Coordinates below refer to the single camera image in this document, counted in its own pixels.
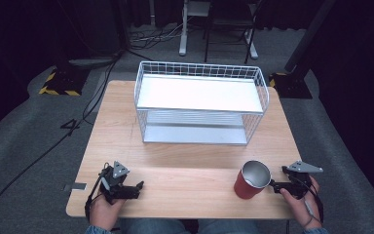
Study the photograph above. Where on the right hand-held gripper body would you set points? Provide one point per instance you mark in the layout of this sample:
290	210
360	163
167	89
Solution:
300	180

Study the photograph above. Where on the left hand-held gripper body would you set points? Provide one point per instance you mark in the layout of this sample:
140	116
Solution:
114	182

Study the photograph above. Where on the red cup with metal inside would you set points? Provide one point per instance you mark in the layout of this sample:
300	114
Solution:
252	180

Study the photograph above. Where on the person's right hand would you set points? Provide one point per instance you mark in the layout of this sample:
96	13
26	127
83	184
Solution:
300	208

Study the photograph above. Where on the person's left hand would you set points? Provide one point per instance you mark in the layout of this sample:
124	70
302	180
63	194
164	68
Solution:
103	213

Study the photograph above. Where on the grey tape piece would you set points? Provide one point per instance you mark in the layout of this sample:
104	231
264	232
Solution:
79	186

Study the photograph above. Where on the person's left denim sleeve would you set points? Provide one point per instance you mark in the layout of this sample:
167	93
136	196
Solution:
95	230

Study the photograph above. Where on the person's denim sleeve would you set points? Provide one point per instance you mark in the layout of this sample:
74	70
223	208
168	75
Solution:
316	231
95	230

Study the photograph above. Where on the person's right denim sleeve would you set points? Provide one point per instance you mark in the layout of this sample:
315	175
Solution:
316	231

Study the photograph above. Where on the black stand base striped edge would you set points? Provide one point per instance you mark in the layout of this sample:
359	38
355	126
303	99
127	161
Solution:
65	81
292	85

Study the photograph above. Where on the black slanted stand pole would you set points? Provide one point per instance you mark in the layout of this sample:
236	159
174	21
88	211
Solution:
310	32

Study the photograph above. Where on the black chair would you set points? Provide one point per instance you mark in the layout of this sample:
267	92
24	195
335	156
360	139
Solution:
230	22

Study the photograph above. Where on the white desk frame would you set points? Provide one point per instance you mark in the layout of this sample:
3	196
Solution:
188	19

